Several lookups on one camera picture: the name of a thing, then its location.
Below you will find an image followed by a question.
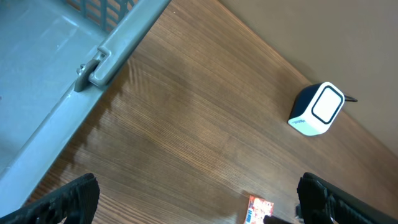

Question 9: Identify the white barcode scanner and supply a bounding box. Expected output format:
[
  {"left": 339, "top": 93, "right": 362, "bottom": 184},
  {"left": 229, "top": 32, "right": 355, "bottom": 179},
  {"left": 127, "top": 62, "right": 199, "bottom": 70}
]
[{"left": 288, "top": 82, "right": 345, "bottom": 136}]

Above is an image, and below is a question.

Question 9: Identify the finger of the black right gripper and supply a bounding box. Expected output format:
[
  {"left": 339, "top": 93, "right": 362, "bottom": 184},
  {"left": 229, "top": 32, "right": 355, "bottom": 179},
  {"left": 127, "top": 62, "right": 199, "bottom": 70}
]
[{"left": 263, "top": 215, "right": 291, "bottom": 224}]

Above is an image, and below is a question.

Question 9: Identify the grey plastic mesh basket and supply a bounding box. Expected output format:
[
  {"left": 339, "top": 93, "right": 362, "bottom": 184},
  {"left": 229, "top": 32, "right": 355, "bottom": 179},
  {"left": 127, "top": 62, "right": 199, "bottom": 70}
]
[{"left": 1, "top": 0, "right": 169, "bottom": 215}]

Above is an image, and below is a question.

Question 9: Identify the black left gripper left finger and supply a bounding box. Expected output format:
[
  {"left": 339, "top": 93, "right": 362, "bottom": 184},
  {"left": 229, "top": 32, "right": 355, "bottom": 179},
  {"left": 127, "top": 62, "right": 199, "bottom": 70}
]
[{"left": 1, "top": 173, "right": 100, "bottom": 224}]

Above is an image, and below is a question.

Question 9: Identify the red small box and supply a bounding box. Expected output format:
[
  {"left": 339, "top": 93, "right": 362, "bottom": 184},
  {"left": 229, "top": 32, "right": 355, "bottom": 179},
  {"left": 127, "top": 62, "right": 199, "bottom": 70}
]
[{"left": 244, "top": 195, "right": 274, "bottom": 224}]

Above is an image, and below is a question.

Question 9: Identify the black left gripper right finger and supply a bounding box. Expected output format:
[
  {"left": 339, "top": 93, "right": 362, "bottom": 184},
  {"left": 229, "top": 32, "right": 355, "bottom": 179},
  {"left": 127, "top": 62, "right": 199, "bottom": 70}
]
[{"left": 296, "top": 172, "right": 397, "bottom": 224}]

